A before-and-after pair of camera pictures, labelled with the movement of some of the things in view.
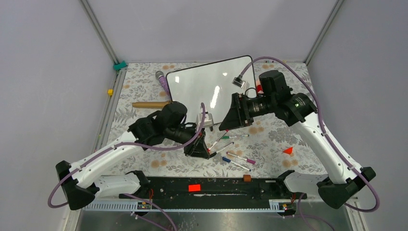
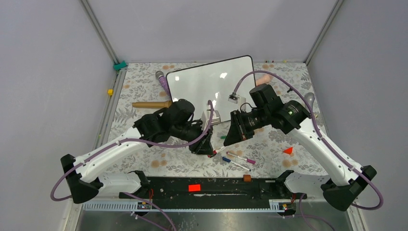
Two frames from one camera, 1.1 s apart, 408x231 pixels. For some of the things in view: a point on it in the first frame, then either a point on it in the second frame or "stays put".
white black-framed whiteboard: (210, 83) stays put
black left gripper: (197, 148) to (204, 145)
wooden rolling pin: (160, 104) stays put
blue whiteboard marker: (227, 160) stays put
